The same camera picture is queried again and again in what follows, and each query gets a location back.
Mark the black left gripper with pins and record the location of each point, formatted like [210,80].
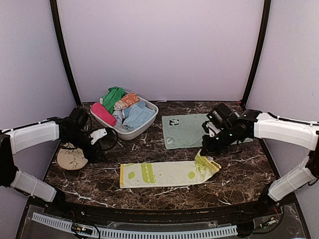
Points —
[92,159]

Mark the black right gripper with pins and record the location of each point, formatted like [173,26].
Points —
[208,149]

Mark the pink microfibre towel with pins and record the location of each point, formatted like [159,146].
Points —
[101,112]

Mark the yellow green patterned towel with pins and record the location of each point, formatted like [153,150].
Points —
[168,174]

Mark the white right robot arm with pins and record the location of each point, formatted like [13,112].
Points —
[304,134]

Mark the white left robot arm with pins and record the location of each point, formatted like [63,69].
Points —
[17,139]

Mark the round painted ceramic plate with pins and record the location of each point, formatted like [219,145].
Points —
[71,159]

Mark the small blue rolled towel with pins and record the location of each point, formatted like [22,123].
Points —
[119,117]

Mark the grey plastic basin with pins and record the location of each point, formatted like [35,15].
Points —
[129,135]

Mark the mint green panda towel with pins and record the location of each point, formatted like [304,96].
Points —
[183,131]

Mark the green rolled towel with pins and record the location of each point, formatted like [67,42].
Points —
[114,95]

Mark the orange rolled towel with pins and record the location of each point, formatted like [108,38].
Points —
[126,101]

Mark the light blue rolled towel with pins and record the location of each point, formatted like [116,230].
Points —
[136,115]

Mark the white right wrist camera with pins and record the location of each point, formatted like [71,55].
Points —
[210,128]

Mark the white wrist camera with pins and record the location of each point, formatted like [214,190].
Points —
[97,135]
[210,128]

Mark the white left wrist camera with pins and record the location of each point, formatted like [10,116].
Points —
[97,135]

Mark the black front table rail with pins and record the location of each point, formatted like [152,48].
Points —
[239,213]

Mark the grey slotted cable duct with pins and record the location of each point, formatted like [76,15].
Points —
[116,230]

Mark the black right corner post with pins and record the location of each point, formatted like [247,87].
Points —
[258,53]

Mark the black corner post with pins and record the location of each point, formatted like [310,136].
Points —
[258,53]
[63,51]

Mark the black left corner post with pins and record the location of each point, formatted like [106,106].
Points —
[63,51]

